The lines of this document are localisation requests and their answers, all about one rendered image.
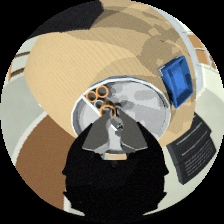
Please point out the blue crate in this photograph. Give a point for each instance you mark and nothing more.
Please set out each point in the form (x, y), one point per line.
(178, 77)

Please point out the bronze bushing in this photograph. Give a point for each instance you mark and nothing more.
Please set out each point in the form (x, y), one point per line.
(89, 98)
(99, 93)
(107, 104)

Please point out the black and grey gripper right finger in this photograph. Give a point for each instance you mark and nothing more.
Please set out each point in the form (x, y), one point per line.
(136, 138)

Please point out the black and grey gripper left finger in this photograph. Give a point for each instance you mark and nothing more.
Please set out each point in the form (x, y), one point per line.
(94, 139)

